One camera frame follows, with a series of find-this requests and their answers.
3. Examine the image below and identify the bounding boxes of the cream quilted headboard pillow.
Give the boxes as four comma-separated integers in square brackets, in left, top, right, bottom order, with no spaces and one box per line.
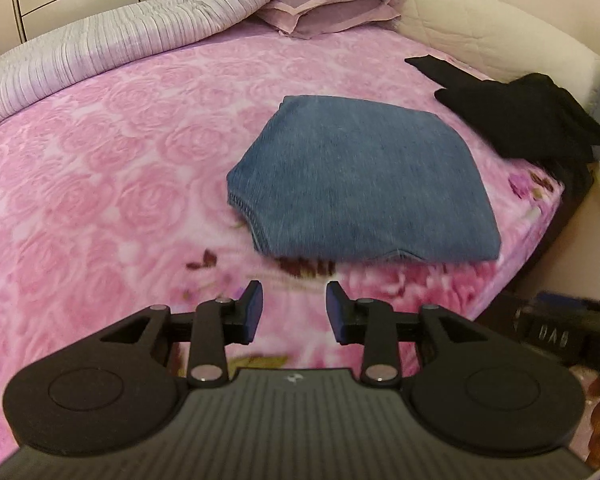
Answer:
[394,0,600,110]

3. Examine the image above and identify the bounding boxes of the blue denim jeans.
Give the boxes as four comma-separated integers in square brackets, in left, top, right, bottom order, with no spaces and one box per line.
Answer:
[226,96,501,263]

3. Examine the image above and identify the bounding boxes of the lilac striped duvet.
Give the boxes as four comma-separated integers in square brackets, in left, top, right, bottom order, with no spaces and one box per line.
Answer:
[0,0,272,123]

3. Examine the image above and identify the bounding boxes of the pink floral blanket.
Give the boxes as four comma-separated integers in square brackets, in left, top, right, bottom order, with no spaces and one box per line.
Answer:
[0,21,562,463]

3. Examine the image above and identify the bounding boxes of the mauve pillow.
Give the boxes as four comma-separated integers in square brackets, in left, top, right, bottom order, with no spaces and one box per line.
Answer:
[257,0,406,39]

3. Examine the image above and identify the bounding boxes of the black garment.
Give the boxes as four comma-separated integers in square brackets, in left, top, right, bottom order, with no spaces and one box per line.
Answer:
[403,53,600,166]

